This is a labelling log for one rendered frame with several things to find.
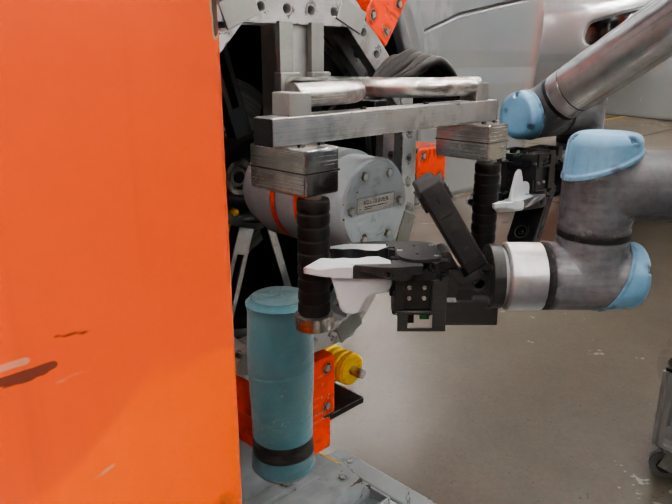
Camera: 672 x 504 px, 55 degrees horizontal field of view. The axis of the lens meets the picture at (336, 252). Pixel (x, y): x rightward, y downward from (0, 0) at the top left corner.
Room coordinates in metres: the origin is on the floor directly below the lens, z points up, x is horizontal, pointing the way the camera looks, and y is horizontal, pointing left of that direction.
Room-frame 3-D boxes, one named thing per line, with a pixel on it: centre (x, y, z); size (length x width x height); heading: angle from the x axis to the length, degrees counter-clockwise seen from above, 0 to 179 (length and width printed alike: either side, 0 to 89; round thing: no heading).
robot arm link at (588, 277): (0.67, -0.28, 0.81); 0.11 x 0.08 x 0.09; 90
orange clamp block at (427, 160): (1.18, -0.15, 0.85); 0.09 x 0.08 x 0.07; 135
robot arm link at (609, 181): (0.67, -0.29, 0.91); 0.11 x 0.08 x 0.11; 89
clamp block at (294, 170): (0.69, 0.05, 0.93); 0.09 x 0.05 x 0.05; 45
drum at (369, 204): (0.90, 0.02, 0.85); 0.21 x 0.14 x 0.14; 45
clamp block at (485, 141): (0.93, -0.19, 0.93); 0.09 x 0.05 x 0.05; 45
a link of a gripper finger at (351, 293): (0.64, -0.01, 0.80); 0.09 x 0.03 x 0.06; 98
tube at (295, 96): (0.80, 0.05, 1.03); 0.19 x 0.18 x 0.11; 45
